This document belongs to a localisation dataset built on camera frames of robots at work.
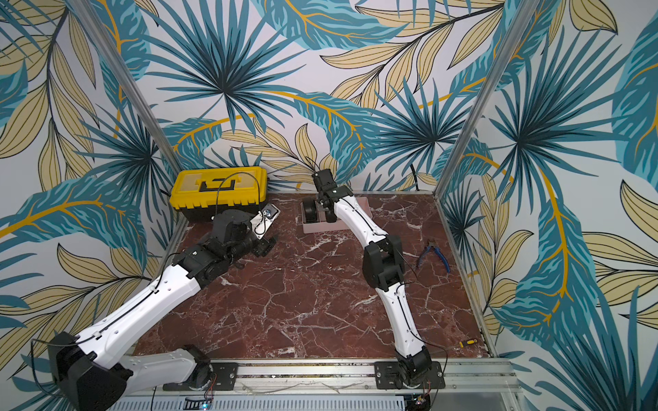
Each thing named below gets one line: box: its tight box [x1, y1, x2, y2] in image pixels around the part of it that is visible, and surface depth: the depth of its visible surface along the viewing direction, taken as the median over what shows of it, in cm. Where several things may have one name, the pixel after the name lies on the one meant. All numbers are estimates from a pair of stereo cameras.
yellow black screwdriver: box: [459, 338, 479, 349], surface depth 81 cm
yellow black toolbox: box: [169, 166, 269, 221], surface depth 100 cm
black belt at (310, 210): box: [303, 196, 318, 224], surface depth 106 cm
